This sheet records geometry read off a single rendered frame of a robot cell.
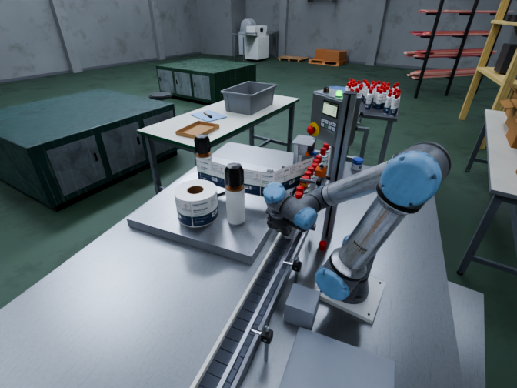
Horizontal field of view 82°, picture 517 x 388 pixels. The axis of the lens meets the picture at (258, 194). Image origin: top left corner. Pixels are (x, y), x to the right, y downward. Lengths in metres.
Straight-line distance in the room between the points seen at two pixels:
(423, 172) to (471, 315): 0.76
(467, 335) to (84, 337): 1.27
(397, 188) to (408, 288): 0.68
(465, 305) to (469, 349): 0.19
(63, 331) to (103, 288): 0.19
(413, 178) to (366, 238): 0.22
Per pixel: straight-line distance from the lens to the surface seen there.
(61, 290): 1.42
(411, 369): 1.15
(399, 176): 0.74
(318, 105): 1.27
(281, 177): 1.55
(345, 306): 1.18
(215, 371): 0.99
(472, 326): 1.34
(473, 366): 1.24
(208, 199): 1.38
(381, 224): 0.83
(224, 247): 1.31
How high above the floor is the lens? 1.75
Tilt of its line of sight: 32 degrees down
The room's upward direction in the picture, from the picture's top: straight up
